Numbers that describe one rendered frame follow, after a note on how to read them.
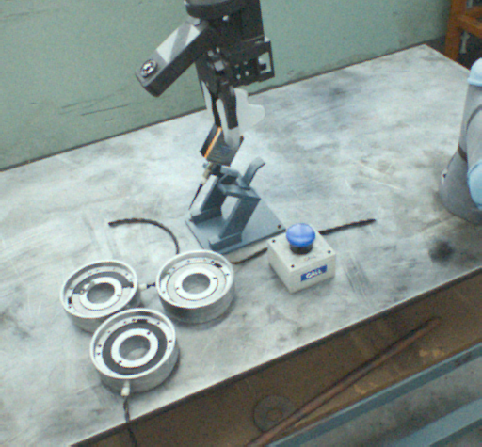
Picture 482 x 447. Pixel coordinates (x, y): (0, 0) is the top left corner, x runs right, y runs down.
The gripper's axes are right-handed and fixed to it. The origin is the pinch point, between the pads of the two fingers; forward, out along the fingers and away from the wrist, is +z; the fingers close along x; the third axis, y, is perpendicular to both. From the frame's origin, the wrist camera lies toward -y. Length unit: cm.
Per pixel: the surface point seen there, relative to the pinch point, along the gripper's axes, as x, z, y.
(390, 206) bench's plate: -8.5, 17.9, 21.9
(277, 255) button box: -12.9, 12.1, -0.1
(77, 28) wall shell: 149, 39, 2
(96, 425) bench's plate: -23.3, 14.3, -29.8
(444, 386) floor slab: -3, 100, 46
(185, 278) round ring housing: -9.1, 12.8, -12.3
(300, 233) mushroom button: -13.9, 9.1, 3.4
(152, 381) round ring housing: -22.3, 12.5, -22.0
